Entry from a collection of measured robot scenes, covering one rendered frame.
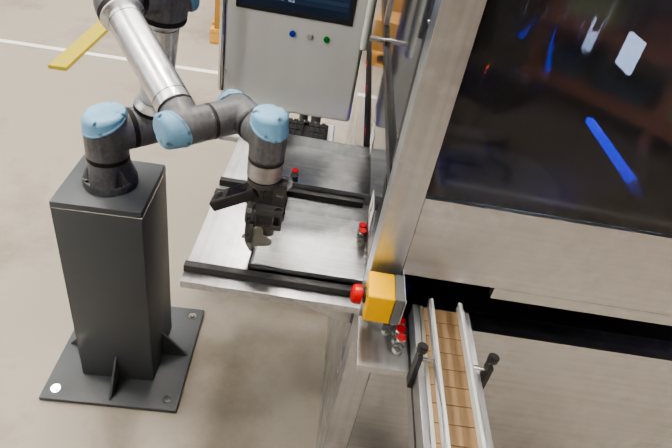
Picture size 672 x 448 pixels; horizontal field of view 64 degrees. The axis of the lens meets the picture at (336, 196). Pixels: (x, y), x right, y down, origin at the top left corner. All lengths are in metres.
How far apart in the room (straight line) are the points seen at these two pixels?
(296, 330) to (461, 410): 1.33
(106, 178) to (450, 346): 1.02
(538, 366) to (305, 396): 1.00
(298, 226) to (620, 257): 0.74
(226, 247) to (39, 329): 1.21
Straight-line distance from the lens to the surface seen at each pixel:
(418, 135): 0.93
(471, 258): 1.11
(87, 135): 1.57
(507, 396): 1.48
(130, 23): 1.23
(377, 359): 1.14
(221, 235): 1.35
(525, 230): 1.09
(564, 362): 1.40
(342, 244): 1.36
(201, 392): 2.12
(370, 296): 1.04
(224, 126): 1.11
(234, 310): 2.35
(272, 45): 1.97
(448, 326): 1.18
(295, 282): 1.22
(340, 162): 1.67
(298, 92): 2.03
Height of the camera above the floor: 1.77
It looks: 36 degrees down
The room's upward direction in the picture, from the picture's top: 11 degrees clockwise
